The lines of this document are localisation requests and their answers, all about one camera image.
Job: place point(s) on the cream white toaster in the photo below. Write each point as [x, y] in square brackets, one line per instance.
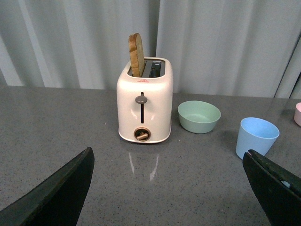
[145, 103]

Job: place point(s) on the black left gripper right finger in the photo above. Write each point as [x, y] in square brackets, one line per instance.
[277, 190]

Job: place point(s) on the blue cup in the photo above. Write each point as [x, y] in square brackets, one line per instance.
[256, 134]

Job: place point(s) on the pink bowl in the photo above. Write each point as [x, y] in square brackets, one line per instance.
[297, 114]

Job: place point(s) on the brown toast slice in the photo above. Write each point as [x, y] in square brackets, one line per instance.
[136, 54]

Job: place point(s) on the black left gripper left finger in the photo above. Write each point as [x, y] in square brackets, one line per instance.
[58, 200]

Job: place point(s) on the green bowl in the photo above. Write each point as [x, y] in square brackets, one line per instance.
[198, 116]

